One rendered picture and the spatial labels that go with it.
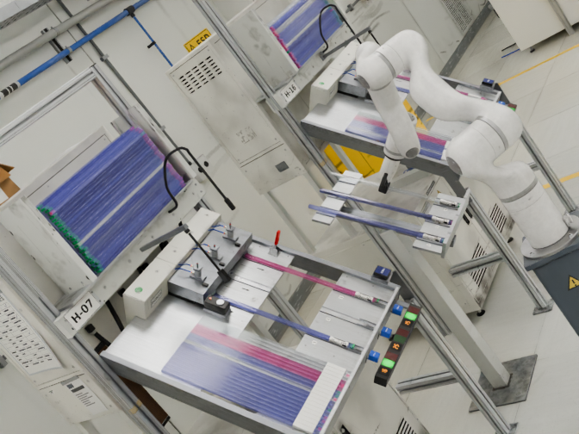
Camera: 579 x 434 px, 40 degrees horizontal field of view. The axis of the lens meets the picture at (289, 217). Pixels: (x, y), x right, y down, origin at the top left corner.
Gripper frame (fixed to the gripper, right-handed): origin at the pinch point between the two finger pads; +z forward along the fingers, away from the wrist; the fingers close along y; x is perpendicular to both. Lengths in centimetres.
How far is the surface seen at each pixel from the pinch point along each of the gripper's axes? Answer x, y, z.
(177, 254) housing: -49, 66, 8
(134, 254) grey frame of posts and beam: -59, 77, 4
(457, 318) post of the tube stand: 43, 14, 34
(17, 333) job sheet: -80, 109, 25
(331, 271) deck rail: -2.6, 41.7, 10.9
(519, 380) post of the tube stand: 74, 12, 53
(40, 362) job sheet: -73, 108, 36
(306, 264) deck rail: -11.8, 41.6, 12.8
